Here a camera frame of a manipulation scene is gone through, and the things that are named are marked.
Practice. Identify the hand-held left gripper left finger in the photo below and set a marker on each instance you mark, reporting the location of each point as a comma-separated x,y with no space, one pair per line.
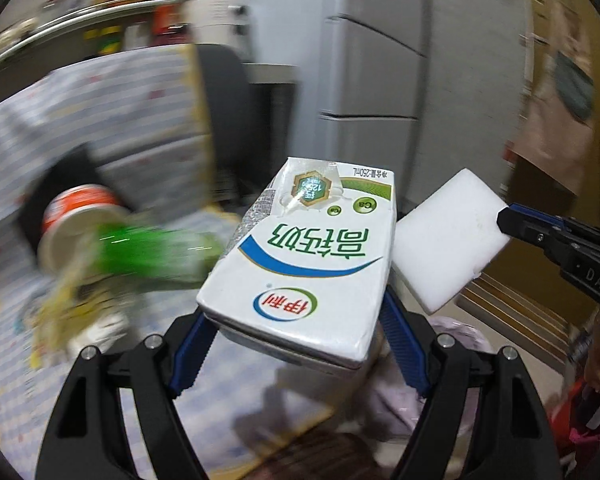
190,355

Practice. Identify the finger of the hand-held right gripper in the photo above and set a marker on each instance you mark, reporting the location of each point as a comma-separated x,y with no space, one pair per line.
525,225
540,212

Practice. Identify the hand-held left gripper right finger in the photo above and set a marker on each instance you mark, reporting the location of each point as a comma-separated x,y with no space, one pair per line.
400,345

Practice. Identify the white foam block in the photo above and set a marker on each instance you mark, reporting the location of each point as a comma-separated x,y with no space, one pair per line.
440,245

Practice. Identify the white green milk carton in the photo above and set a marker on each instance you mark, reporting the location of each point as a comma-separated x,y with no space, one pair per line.
290,270

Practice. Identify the purple cloth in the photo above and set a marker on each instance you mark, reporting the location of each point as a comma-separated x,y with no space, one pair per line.
395,410

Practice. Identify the striped floor mat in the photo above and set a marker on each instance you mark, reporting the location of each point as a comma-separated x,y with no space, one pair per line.
520,310

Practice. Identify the white crumpled paper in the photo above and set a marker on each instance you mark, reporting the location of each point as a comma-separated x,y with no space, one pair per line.
102,332

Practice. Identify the green plastic bottle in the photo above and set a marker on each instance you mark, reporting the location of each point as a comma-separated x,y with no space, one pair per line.
145,255

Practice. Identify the wooden cabinet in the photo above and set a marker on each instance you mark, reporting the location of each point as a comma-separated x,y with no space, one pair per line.
560,85

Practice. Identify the yellow wrapper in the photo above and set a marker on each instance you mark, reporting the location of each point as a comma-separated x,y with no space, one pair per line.
60,305

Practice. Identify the red white paper cup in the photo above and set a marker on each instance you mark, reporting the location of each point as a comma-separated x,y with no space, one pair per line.
75,210

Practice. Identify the red cloth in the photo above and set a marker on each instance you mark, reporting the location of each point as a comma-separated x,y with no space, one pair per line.
587,420

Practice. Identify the grey refrigerator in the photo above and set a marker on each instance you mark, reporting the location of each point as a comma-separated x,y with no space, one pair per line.
380,35

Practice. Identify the dark grey chair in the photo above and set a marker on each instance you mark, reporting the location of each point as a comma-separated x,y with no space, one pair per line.
225,90

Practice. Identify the blue checked dotted tablecloth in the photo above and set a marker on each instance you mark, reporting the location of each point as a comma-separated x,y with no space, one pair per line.
30,125

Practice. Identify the white appliance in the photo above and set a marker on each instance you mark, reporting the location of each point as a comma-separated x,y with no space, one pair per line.
215,17

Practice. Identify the metal counter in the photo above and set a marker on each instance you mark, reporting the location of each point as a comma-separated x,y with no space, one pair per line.
55,25

